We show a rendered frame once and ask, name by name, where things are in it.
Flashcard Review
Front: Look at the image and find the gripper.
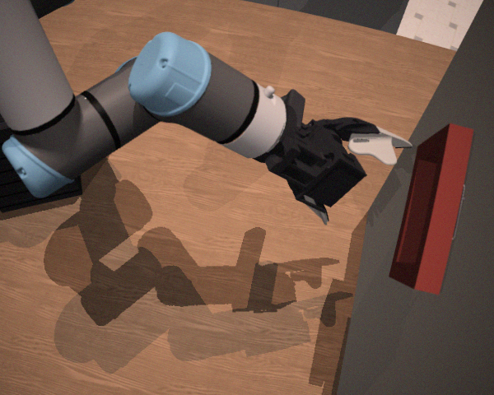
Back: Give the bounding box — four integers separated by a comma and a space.
252, 101, 412, 225

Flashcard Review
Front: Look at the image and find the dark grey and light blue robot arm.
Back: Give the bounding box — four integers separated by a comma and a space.
0, 0, 305, 198

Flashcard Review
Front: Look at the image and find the beige board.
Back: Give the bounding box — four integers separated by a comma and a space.
337, 0, 494, 395

